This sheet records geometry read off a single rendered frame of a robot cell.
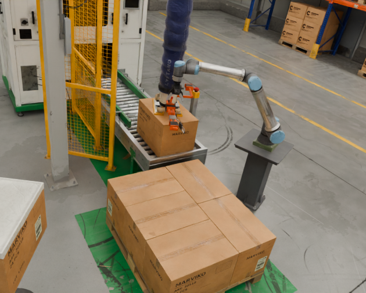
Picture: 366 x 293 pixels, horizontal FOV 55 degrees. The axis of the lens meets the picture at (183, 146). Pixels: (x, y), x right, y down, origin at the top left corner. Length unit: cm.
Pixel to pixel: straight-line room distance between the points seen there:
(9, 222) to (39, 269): 114
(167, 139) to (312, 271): 187
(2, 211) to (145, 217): 112
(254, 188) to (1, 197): 258
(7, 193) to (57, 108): 140
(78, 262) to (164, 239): 89
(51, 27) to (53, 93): 61
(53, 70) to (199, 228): 192
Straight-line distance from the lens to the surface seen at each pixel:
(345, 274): 389
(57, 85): 355
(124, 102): 470
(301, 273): 367
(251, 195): 406
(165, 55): 344
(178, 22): 332
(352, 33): 1178
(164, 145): 352
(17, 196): 243
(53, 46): 342
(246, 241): 293
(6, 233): 221
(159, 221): 291
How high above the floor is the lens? 256
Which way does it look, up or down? 31 degrees down
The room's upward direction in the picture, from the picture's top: 9 degrees clockwise
